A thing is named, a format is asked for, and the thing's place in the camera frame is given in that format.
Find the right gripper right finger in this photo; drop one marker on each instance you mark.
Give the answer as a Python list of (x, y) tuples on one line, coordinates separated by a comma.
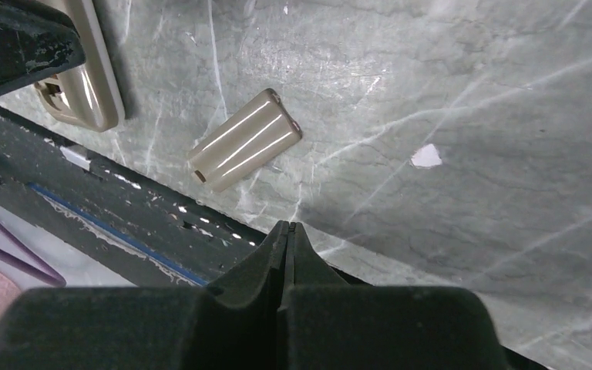
[(326, 323)]

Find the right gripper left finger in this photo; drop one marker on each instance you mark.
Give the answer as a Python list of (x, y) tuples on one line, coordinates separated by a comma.
[(232, 323)]

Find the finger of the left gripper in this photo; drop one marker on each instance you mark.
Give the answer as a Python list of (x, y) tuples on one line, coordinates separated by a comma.
[(37, 41)]

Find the beige remote control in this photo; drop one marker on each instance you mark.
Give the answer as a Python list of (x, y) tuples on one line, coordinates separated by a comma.
[(87, 96)]

